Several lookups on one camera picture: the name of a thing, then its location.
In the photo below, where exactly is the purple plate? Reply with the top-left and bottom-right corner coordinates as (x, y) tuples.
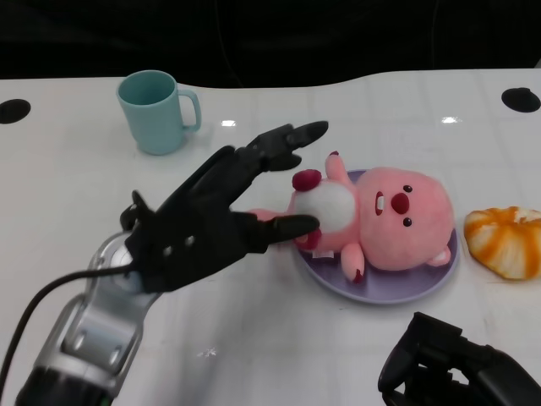
(298, 168), (460, 305)

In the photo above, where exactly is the black round cable grommet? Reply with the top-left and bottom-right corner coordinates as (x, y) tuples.
(500, 87), (541, 113)
(0, 99), (31, 125)

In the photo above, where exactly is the pink plush beaver doll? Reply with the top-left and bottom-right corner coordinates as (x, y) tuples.
(249, 151), (457, 285)

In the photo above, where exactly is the orange striped bread toy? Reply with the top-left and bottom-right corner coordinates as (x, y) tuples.
(463, 206), (541, 281)

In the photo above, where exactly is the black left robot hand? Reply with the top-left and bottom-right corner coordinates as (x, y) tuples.
(120, 120), (331, 295)

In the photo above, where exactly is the black backdrop cloth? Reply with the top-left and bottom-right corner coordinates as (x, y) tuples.
(0, 0), (541, 89)

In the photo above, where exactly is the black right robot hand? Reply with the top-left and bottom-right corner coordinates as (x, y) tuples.
(377, 311), (541, 406)

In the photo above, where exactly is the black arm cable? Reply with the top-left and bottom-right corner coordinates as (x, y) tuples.
(0, 269), (143, 406)

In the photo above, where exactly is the teal plastic mug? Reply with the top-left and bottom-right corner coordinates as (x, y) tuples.
(116, 70), (203, 156)

